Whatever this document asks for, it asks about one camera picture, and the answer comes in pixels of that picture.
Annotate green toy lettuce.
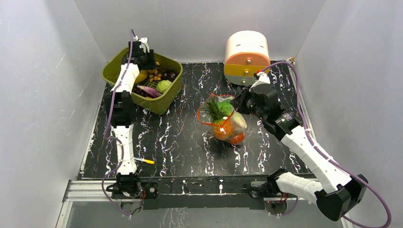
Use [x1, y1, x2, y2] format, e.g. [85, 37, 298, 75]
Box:
[217, 99, 247, 131]

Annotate clear zip bag orange zipper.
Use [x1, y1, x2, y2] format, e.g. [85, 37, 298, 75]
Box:
[196, 94, 247, 145]

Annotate purple toy eggplant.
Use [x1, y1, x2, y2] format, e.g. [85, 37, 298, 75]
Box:
[137, 85, 162, 98]

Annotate orange toy pumpkin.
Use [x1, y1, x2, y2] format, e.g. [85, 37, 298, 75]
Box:
[228, 132, 245, 145]

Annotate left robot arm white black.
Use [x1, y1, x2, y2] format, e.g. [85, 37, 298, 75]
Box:
[104, 38, 154, 198]

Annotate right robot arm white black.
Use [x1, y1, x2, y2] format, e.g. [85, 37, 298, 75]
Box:
[230, 84, 366, 221]

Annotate yellow toy banana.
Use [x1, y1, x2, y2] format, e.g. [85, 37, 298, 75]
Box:
[135, 70, 149, 84]

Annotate dark brown toy fruit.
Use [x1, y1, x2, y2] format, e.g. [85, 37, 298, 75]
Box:
[147, 61, 178, 82]

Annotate light green toy cabbage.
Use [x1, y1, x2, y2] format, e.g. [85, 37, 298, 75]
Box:
[156, 80, 172, 93]

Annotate dark purple toy grapes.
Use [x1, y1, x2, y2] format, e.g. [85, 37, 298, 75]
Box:
[132, 87, 149, 97]

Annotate olive green plastic bin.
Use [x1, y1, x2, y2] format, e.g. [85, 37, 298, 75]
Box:
[103, 48, 183, 114]

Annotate round white mini drawer cabinet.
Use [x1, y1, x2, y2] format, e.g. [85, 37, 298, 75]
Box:
[224, 30, 270, 86]

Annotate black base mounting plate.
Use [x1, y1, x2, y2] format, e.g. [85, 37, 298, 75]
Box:
[119, 174, 288, 210]

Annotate white pen yellow cap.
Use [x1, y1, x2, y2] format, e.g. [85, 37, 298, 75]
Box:
[134, 158, 155, 165]

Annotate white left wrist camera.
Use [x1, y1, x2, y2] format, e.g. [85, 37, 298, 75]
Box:
[133, 36, 150, 53]

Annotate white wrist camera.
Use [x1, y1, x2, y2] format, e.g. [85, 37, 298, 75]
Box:
[133, 36, 150, 53]
[249, 70, 271, 92]

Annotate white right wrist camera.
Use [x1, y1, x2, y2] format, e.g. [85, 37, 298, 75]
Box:
[249, 70, 271, 92]

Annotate aluminium frame rail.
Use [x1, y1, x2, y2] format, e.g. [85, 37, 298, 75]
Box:
[55, 59, 355, 228]

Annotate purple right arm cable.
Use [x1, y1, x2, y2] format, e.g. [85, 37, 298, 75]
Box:
[263, 61, 392, 228]

